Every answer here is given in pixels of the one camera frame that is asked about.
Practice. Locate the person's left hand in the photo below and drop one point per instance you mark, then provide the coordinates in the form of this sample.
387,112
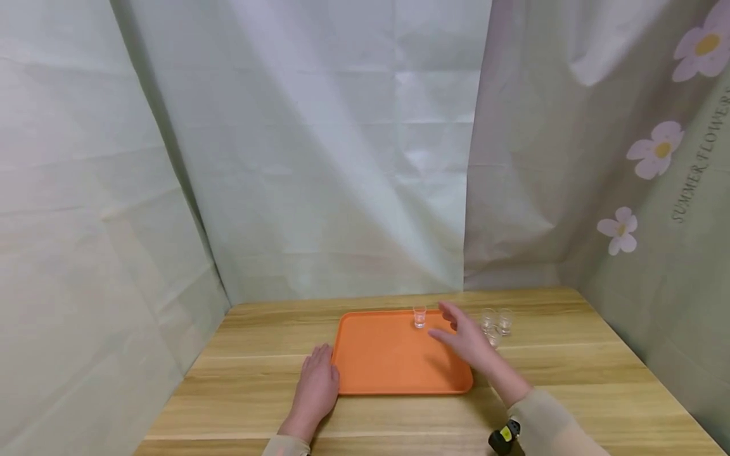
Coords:
319,386

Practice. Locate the person's right hand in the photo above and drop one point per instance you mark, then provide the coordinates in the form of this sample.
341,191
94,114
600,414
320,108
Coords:
470,342

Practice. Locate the person's left fingers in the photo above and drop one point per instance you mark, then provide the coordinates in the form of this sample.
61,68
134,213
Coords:
318,354

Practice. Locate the person's right index finger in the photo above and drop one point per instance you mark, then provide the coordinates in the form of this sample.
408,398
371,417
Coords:
450,308

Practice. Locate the person's right thumb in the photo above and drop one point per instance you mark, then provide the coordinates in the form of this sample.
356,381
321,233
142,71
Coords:
442,336

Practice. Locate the person's left thumb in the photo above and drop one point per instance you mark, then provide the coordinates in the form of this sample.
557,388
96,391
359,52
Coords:
335,375

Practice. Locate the person's right fingers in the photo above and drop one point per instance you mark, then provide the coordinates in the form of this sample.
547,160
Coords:
453,322

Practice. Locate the person's right forearm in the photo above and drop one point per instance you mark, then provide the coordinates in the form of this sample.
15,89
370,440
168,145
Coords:
547,421

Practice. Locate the person's left forearm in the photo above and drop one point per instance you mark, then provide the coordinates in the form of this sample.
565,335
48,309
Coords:
296,434

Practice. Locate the small clear shot glass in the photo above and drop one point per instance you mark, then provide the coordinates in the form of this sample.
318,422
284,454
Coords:
493,338
487,323
505,327
420,322

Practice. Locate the orange tray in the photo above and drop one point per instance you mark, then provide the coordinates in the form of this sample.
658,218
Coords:
388,358

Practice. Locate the black wrist band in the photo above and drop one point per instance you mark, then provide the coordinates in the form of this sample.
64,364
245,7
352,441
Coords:
503,439

